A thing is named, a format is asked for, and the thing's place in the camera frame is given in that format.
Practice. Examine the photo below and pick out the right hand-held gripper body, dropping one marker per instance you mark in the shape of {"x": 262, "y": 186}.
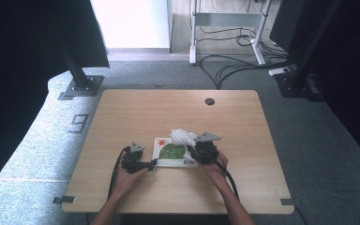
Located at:
{"x": 207, "y": 153}

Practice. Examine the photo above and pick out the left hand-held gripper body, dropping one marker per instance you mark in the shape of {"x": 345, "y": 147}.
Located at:
{"x": 132, "y": 164}

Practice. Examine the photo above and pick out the white waffle cloth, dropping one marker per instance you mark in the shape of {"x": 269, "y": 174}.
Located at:
{"x": 181, "y": 137}

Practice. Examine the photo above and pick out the caterpillar picture book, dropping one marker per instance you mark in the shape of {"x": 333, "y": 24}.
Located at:
{"x": 172, "y": 153}

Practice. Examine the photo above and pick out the person's left hand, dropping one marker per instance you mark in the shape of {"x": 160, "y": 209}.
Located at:
{"x": 126, "y": 182}

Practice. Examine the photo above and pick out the person's right hand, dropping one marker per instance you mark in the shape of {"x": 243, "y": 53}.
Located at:
{"x": 215, "y": 172}

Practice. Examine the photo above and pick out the grey tape strip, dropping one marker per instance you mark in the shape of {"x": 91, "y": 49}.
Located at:
{"x": 64, "y": 199}
{"x": 287, "y": 202}

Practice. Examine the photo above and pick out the black stand with grey base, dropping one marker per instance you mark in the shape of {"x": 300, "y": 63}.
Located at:
{"x": 81, "y": 84}

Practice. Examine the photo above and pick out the white power strip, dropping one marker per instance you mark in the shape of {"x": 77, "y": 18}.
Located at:
{"x": 279, "y": 71}

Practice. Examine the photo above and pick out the dark curtain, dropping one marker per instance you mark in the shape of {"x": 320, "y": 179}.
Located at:
{"x": 356, "y": 78}
{"x": 18, "y": 78}

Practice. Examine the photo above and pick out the white desk frame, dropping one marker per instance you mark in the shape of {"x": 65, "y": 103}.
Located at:
{"x": 225, "y": 18}

